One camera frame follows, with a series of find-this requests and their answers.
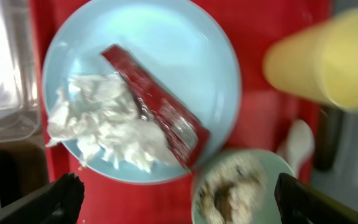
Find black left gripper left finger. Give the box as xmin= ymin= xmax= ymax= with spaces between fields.
xmin=0 ymin=173 xmax=85 ymax=224

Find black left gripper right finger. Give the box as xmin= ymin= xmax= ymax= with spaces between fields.
xmin=274 ymin=173 xmax=358 ymax=224

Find green bowl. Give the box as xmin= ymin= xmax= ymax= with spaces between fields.
xmin=191 ymin=149 xmax=293 ymax=224

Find rice and mushroom leftovers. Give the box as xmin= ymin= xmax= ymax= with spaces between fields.
xmin=196 ymin=154 xmax=267 ymax=224

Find white tissue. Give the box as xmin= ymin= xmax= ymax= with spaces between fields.
xmin=47 ymin=73 xmax=179 ymax=172

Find red snack wrapper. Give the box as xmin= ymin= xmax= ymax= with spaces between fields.
xmin=101 ymin=44 xmax=210 ymax=168

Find yellow plastic cup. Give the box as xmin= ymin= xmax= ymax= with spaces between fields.
xmin=263 ymin=8 xmax=358 ymax=111

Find black waste bin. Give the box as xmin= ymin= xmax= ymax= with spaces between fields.
xmin=0 ymin=140 xmax=49 ymax=207

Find white plastic spoon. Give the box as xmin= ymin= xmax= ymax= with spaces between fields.
xmin=277 ymin=119 xmax=315 ymax=178

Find clear plastic bin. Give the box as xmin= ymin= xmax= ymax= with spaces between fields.
xmin=0 ymin=0 xmax=40 ymax=142

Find large light blue plate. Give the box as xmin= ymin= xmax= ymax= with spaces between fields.
xmin=43 ymin=1 xmax=241 ymax=184

